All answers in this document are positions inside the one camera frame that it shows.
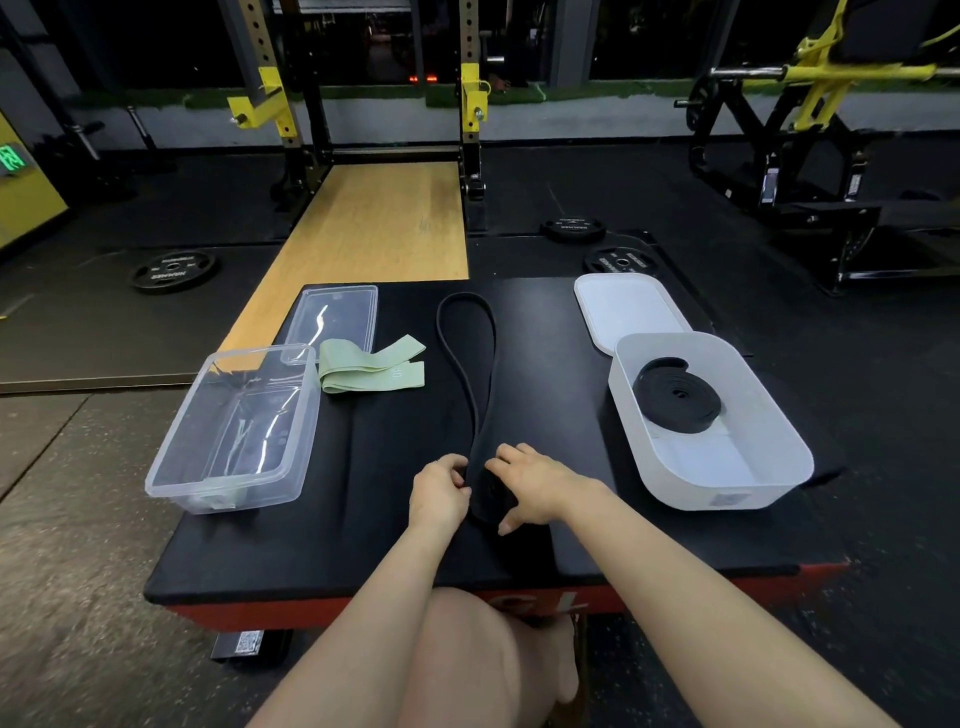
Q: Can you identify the black plyo platform red side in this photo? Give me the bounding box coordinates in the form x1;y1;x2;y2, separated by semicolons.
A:
142;275;853;635

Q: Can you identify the person's left forearm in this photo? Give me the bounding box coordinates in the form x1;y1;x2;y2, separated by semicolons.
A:
247;524;460;728

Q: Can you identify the person's right hand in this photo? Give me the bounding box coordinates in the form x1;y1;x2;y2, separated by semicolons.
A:
483;442;610;538

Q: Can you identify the clear plastic lid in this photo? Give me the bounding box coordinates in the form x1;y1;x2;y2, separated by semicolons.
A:
281;284;379;367

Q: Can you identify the black weight plate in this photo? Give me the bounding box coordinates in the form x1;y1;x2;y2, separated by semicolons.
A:
130;248;221;295
582;245;661;277
539;216;608;245

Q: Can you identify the wide black resistance band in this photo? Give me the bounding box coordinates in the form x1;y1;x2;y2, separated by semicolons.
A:
632;356;724;436

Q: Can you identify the white plastic bin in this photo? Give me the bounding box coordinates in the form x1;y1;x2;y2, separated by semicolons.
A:
608;331;816;513

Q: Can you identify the yellow black exercise machine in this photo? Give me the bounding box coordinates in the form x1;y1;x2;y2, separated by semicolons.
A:
673;0;960;298

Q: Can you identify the clear plastic container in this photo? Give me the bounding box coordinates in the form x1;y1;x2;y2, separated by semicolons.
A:
144;343;322;516

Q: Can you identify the yellow black squat rack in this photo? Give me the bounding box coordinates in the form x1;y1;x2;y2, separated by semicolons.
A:
217;0;493;234

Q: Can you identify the brown sandal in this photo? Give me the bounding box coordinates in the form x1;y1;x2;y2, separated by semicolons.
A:
551;614;590;728

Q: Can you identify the person's left hand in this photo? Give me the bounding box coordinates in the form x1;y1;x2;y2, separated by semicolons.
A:
407;453;474;535

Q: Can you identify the thin black resistance band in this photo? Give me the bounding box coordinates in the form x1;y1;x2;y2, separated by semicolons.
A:
435;291;519;526

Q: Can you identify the grey window blind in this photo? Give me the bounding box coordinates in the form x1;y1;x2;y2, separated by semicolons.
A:
277;0;414;15

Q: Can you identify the white plastic lid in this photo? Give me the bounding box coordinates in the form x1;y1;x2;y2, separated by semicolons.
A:
573;272;693;358

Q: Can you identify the black upright bar holder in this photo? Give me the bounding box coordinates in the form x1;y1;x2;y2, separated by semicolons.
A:
125;104;180;175

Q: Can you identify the person's right forearm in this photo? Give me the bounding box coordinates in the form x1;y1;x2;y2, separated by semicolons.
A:
562;479;901;728

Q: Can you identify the wooden lifting platform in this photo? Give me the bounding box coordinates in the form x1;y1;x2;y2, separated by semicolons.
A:
217;161;471;374

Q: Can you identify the person's left leg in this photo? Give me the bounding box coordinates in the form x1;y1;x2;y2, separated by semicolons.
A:
397;587;580;728

